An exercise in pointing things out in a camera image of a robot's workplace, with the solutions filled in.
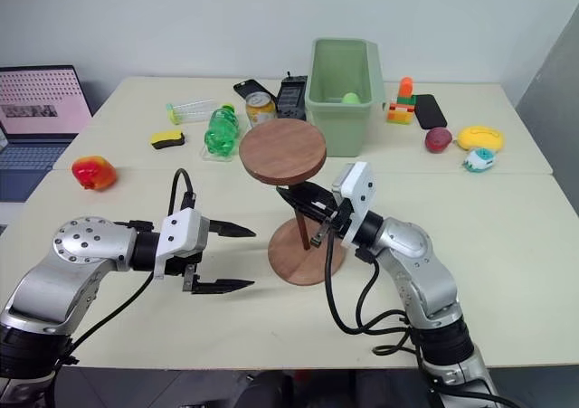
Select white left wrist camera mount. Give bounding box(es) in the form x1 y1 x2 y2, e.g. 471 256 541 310
153 208 211 281

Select orange toy brick tower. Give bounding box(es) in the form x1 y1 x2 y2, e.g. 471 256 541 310
385 76 418 126

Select clear tube with green cap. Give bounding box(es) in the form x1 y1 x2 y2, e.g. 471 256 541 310
165 99 218 126

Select dark red toy fruit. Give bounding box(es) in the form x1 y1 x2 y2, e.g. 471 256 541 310
423 127 455 156

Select yellow drink can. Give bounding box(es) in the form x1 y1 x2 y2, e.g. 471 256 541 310
245 91 279 131

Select white teal small toy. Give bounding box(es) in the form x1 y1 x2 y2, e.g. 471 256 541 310
461 147 498 176

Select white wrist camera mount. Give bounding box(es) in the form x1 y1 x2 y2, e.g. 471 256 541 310
153 208 211 281
330 161 378 249

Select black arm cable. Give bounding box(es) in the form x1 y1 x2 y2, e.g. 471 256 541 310
324 226 425 357
53 167 199 368

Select red yellow toy fruit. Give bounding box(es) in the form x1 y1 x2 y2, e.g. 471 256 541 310
71 155 119 193

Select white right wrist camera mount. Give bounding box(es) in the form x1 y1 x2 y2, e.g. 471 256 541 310
330 161 378 249

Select black phone with camera hole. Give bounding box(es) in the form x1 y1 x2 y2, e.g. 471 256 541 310
233 79 272 104

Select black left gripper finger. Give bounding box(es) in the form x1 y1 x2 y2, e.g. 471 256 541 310
191 279 256 296
207 217 258 239

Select plain black phone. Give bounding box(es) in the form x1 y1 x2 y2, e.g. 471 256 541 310
413 93 450 130

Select black rectangular device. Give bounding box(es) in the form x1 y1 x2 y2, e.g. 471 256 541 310
275 70 310 122

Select yellow rounded toy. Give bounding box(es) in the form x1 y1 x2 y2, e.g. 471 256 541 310
454 126 506 152

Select wooden pole with round top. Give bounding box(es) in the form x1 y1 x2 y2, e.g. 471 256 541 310
238 119 327 251

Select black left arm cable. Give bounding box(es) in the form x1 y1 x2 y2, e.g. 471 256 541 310
53 167 199 368

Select grey partition panel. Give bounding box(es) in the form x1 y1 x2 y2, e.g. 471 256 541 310
513 16 579 190

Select dark rounded shape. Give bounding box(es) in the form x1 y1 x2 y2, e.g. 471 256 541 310
233 369 320 408

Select round wooden base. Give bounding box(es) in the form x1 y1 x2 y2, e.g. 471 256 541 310
266 217 348 288

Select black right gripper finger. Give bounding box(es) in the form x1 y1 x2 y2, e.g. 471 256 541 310
274 187 330 224
289 182 337 210

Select yellow black sponge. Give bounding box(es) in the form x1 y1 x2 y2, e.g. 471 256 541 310
148 128 187 151

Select green plastic bin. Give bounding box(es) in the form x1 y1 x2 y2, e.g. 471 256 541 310
304 38 387 158

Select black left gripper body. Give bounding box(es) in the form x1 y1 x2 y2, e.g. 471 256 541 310
163 250 204 295

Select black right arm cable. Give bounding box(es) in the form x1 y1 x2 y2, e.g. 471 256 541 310
324 226 425 357

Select green plastic bottle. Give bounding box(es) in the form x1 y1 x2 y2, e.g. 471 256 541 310
203 103 241 161

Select open laptop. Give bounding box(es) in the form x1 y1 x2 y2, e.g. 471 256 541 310
0 65 94 204

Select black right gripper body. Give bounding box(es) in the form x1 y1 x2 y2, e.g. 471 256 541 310
310 195 355 249

